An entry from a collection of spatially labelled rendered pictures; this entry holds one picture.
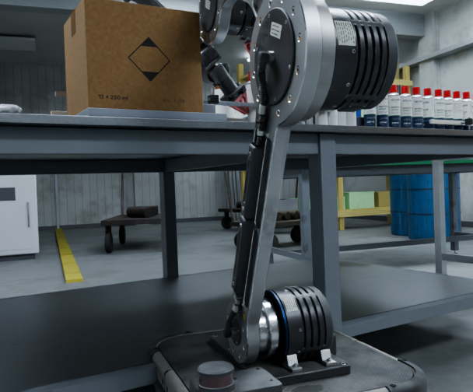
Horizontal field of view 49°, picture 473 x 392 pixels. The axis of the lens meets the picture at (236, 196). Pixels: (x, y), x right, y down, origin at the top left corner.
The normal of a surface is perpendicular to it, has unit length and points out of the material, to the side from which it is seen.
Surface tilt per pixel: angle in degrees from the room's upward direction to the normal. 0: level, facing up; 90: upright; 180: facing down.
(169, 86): 90
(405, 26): 90
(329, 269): 90
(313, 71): 113
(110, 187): 90
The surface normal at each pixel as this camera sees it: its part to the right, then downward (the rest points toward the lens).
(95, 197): 0.34, 0.00
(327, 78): 0.32, 0.48
